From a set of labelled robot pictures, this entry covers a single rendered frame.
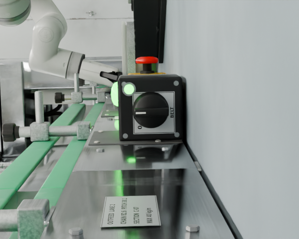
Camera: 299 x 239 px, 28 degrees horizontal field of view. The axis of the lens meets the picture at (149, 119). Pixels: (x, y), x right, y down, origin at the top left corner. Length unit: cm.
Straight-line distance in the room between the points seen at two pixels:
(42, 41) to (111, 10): 356
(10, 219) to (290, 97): 25
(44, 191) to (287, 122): 36
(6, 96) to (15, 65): 13
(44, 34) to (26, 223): 112
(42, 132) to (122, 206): 45
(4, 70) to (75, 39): 276
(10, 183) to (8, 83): 176
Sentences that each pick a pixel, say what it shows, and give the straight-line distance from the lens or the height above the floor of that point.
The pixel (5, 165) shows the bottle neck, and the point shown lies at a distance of 140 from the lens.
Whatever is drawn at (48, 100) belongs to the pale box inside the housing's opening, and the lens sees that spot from 245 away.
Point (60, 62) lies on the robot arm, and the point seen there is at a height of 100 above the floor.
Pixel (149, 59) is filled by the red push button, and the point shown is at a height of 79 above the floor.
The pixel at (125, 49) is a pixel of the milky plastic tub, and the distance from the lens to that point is 151.
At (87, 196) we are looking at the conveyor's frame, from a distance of 48.
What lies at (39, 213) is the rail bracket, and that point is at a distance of 43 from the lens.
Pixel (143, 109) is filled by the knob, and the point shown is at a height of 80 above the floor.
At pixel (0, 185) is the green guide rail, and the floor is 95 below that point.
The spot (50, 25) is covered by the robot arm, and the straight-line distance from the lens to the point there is 152.
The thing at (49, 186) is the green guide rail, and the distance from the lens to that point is 60.
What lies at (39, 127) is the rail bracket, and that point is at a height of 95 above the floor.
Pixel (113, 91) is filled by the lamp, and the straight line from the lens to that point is 104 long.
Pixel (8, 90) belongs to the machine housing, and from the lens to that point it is 237.
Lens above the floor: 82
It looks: 2 degrees down
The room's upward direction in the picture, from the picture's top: 91 degrees counter-clockwise
